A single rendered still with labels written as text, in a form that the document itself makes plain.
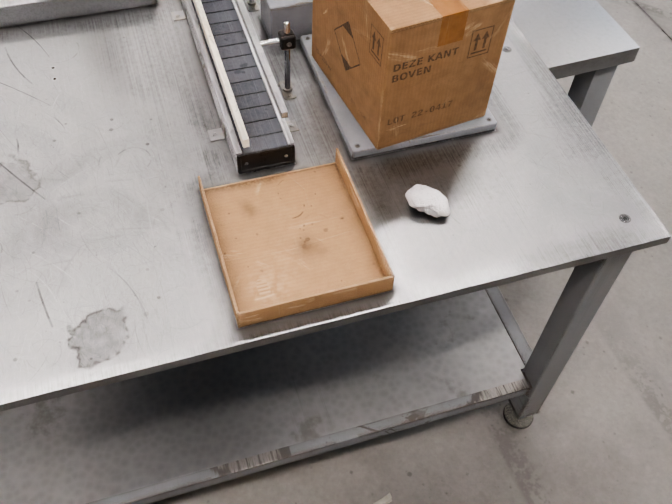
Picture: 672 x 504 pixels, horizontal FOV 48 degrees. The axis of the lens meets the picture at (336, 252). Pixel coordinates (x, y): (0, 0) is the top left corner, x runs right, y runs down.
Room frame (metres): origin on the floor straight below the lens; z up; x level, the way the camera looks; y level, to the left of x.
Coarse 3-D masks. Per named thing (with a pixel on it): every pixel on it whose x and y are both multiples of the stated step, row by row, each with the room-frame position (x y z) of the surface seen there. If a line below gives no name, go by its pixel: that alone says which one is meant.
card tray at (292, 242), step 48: (240, 192) 0.89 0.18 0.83; (288, 192) 0.90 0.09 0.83; (336, 192) 0.91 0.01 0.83; (240, 240) 0.79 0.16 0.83; (288, 240) 0.79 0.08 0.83; (336, 240) 0.80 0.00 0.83; (240, 288) 0.69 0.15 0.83; (288, 288) 0.69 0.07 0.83; (336, 288) 0.70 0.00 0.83; (384, 288) 0.70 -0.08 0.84
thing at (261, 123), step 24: (192, 0) 1.39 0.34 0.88; (216, 0) 1.40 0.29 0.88; (216, 24) 1.31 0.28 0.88; (240, 24) 1.32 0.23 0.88; (240, 48) 1.24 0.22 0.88; (216, 72) 1.16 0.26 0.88; (240, 72) 1.17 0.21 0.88; (240, 96) 1.10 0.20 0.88; (264, 96) 1.10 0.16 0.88; (264, 120) 1.04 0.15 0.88; (240, 144) 0.97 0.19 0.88; (264, 144) 0.97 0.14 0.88
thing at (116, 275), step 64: (0, 64) 1.20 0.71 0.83; (64, 64) 1.21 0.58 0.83; (128, 64) 1.23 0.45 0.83; (192, 64) 1.24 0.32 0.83; (512, 64) 1.31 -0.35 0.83; (0, 128) 1.02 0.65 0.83; (64, 128) 1.03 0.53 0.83; (128, 128) 1.04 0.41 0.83; (192, 128) 1.05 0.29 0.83; (320, 128) 1.08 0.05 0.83; (512, 128) 1.11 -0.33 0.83; (576, 128) 1.13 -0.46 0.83; (0, 192) 0.86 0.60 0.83; (64, 192) 0.87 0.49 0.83; (128, 192) 0.88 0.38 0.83; (192, 192) 0.89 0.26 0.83; (384, 192) 0.92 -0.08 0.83; (448, 192) 0.93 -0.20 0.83; (512, 192) 0.94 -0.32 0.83; (576, 192) 0.95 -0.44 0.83; (0, 256) 0.72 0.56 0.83; (64, 256) 0.73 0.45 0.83; (128, 256) 0.74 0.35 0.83; (192, 256) 0.75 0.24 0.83; (448, 256) 0.79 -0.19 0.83; (512, 256) 0.79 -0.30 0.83; (576, 256) 0.80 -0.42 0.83; (0, 320) 0.60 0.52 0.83; (64, 320) 0.61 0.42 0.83; (128, 320) 0.62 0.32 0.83; (192, 320) 0.62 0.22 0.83; (320, 320) 0.64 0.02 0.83; (0, 384) 0.49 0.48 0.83; (64, 384) 0.50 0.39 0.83
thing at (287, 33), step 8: (288, 24) 1.18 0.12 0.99; (280, 32) 1.18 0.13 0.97; (288, 32) 1.18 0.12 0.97; (264, 40) 1.17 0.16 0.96; (272, 40) 1.17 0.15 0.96; (280, 40) 1.17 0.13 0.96; (288, 40) 1.17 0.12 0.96; (288, 48) 1.17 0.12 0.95; (288, 56) 1.18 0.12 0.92; (288, 64) 1.18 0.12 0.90; (288, 72) 1.18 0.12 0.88; (288, 80) 1.18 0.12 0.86; (288, 88) 1.18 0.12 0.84
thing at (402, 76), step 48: (336, 0) 1.18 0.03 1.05; (384, 0) 1.08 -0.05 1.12; (432, 0) 1.09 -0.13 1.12; (480, 0) 1.10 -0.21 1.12; (336, 48) 1.17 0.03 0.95; (384, 48) 1.02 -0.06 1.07; (432, 48) 1.05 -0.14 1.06; (480, 48) 1.10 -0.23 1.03; (384, 96) 1.01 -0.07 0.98; (432, 96) 1.06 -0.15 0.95; (480, 96) 1.11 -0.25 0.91; (384, 144) 1.01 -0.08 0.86
